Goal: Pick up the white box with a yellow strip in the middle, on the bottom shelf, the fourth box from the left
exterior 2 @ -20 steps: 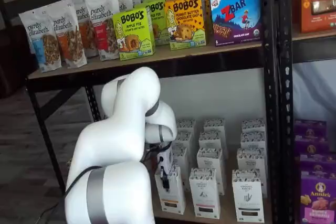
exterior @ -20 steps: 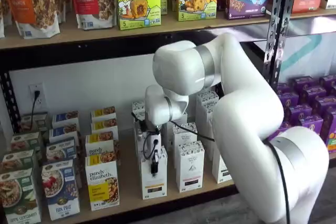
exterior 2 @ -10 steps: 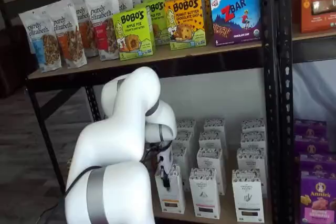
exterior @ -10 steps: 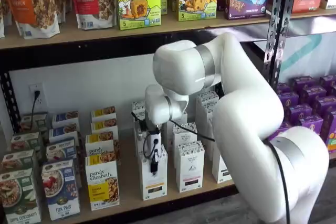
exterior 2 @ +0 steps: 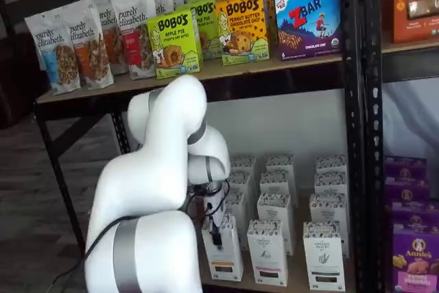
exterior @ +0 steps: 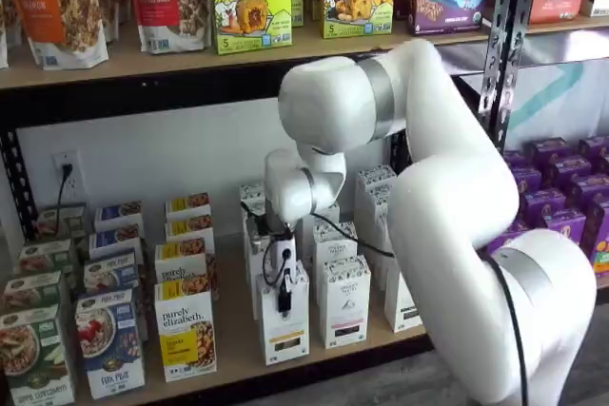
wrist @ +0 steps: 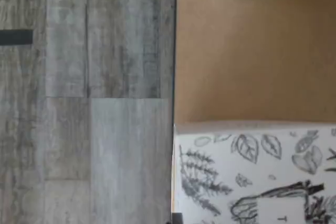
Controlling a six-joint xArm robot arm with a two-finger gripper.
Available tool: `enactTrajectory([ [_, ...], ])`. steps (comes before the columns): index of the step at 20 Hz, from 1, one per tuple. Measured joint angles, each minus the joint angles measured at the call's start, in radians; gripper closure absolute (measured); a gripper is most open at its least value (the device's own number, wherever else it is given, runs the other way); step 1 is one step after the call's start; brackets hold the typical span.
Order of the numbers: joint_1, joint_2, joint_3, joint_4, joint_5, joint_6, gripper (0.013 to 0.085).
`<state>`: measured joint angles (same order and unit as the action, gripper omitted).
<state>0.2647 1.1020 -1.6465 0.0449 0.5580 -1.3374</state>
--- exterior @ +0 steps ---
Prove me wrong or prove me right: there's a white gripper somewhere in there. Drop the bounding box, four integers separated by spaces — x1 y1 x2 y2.
273 237 300 320

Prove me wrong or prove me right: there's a white box yellow strip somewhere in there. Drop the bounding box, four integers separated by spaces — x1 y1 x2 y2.
238 182 266 205
241 201 266 222
246 234 277 283
255 262 311 365

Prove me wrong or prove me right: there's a wooden shelf board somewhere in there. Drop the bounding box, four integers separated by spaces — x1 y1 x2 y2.
9 196 435 406
0 15 494 92
465 13 609 44

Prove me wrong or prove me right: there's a purely elizabeth yellow box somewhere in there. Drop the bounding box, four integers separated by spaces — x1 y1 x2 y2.
165 192 213 220
165 214 216 243
154 237 220 286
154 276 219 383

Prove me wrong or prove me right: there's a white box green strip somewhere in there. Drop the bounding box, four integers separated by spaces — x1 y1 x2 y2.
355 164 399 189
383 253 424 334
364 184 395 211
368 205 392 280

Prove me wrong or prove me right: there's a blue flax plus box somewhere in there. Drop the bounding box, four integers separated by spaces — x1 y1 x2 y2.
88 222 147 260
83 249 144 296
74 287 147 400
93 200 146 234

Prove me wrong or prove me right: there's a green oatmeal box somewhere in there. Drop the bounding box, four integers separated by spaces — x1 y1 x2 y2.
16 238 80 291
0 270 68 319
0 303 77 406
35 203 91 245

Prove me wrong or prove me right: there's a purple Annie's box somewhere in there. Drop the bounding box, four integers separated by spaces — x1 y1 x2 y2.
546 156 594 188
502 149 543 193
540 208 587 248
525 137 578 172
568 172 609 205
578 134 609 174
484 220 530 255
521 186 568 226
580 196 609 262

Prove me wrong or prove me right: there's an orange green snack box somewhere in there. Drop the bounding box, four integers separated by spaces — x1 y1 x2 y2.
591 238 609 277

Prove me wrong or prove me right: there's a pale backing sheet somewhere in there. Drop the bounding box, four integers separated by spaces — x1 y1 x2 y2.
435 42 609 145

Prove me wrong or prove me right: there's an orange label granola bag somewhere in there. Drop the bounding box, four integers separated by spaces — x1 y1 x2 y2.
8 0 110 70

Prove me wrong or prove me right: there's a blue label granola bag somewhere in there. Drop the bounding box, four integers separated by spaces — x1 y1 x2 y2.
0 0 10 69

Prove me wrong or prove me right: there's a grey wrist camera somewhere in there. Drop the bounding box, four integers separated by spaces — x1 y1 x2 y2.
246 214 270 242

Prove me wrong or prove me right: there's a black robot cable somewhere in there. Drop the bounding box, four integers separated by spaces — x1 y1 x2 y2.
240 201 533 406

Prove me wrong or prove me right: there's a white wall outlet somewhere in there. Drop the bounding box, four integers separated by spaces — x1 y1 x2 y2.
51 151 86 203

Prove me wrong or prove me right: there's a black plug with cord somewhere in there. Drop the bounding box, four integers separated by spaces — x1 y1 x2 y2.
55 163 75 236

